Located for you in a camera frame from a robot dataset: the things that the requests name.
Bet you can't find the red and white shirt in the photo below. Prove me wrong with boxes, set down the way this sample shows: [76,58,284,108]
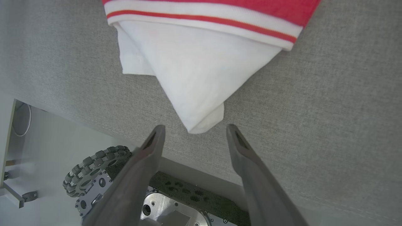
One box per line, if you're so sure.
[101,0,321,134]

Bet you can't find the white floor cable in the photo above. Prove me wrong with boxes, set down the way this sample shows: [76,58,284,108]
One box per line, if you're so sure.
[12,103,32,137]

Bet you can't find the metal robot wheeled base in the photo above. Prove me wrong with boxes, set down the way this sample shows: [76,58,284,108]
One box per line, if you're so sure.
[75,169,252,226]

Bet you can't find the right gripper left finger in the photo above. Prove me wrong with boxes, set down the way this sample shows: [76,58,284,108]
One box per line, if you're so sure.
[82,125,166,226]

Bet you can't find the grey metal floor bracket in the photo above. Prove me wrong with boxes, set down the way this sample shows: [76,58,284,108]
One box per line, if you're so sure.
[0,180,38,208]

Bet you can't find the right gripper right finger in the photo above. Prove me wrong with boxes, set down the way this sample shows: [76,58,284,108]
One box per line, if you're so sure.
[226,124,310,226]

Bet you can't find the grey robot omni wheel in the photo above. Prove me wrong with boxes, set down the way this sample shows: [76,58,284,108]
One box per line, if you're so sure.
[62,145,132,198]

